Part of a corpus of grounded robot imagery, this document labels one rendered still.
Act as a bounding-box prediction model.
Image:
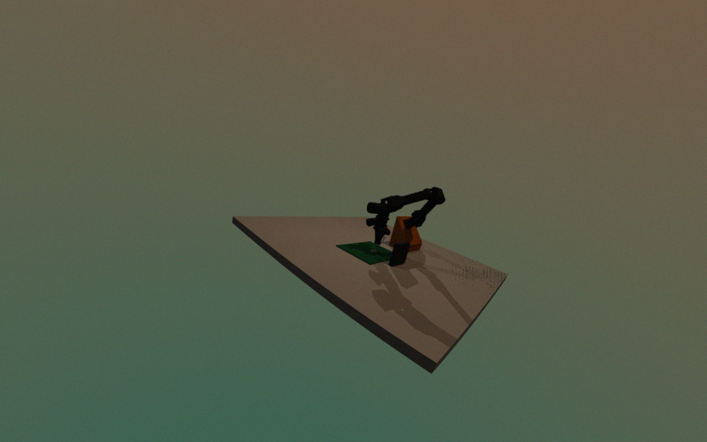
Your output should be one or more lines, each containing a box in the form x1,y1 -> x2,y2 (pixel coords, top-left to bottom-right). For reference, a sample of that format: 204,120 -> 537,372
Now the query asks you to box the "green circuit board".
336,241 -> 392,265

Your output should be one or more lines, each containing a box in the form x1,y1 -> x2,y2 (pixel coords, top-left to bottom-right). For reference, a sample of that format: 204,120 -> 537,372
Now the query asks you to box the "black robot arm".
366,187 -> 446,230

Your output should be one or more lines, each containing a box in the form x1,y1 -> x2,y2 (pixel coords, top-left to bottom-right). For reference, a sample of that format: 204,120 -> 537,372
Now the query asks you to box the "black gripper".
373,214 -> 391,242

